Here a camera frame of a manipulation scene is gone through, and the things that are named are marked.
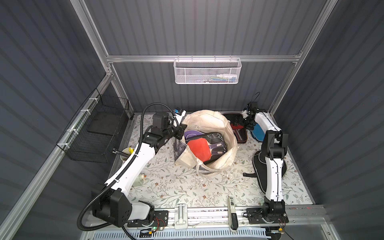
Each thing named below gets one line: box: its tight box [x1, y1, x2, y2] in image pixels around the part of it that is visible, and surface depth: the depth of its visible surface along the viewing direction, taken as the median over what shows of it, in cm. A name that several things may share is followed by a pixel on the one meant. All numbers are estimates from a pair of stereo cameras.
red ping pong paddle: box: [187, 138, 224, 163], surface depth 91 cm
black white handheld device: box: [227, 195, 239, 233], surface depth 72 cm
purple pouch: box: [184, 130, 205, 141], surface depth 93 cm
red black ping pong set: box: [222, 113, 248, 144], surface depth 104 cm
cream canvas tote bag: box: [174, 109, 239, 177], surface depth 80 cm
